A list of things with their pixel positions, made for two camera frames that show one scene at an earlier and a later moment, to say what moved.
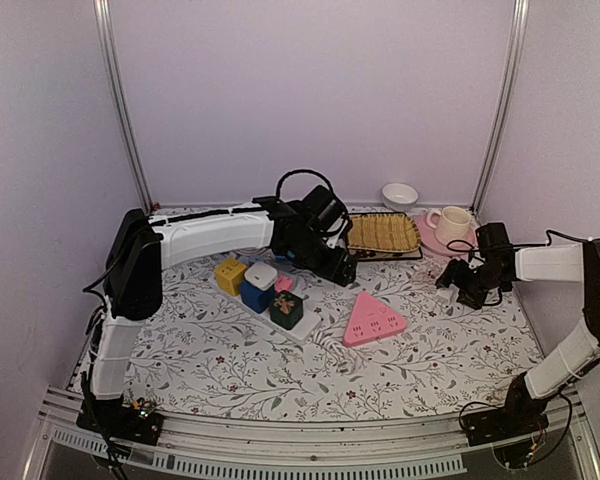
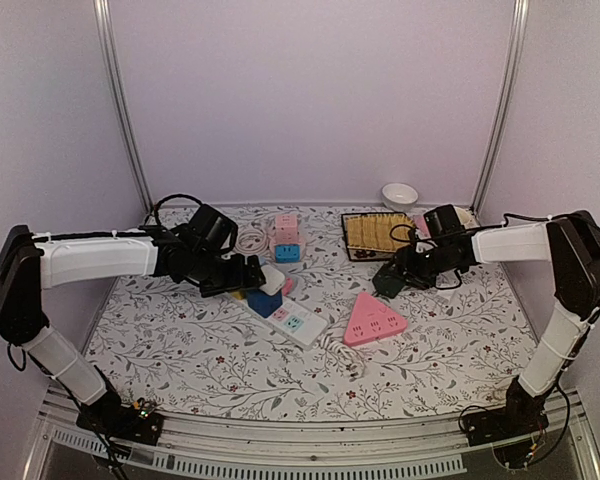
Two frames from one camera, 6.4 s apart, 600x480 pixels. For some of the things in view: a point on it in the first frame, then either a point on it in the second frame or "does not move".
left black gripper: [342, 278] → [238, 281]
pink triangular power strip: [371, 320] does not move
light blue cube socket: [284, 258] does not move
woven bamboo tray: [383, 232] does not move
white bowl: [399, 197] does not move
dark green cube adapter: [286, 309] → [388, 280]
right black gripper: [455, 274] → [405, 257]
